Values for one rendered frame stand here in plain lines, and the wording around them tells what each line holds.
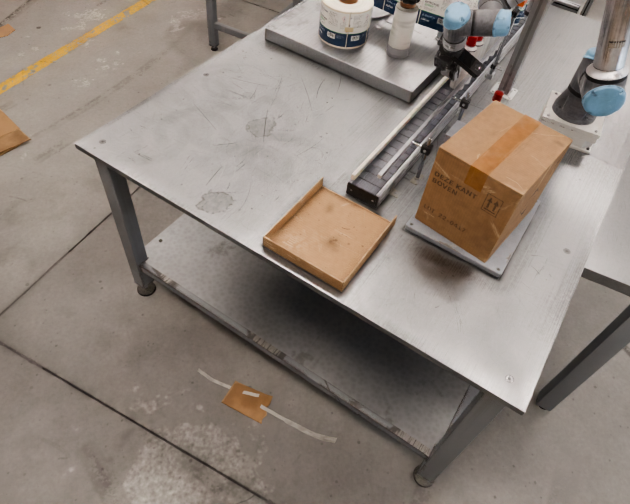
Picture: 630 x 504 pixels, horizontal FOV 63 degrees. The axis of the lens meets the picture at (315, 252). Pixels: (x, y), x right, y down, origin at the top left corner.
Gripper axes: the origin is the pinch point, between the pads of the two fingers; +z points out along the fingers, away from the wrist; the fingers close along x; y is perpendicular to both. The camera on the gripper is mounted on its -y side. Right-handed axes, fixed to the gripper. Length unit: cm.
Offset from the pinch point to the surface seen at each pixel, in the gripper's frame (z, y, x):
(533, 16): -6.6, -13.5, -28.0
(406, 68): 6.1, 20.3, 0.5
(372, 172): -23, 2, 52
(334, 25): -4, 50, 1
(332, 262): -36, -5, 83
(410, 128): -9.9, 2.4, 28.2
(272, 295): 24, 25, 101
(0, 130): 48, 217, 103
